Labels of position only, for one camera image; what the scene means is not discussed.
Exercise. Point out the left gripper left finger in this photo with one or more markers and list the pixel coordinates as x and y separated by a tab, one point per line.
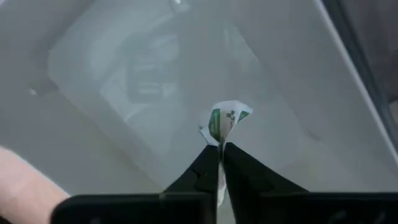
186	208

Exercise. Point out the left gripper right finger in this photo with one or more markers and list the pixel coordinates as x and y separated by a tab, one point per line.
264	202

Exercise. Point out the white packet green print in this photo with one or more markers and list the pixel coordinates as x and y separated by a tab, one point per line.
222	121

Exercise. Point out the translucent light grey bin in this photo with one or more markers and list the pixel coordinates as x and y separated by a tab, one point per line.
93	124

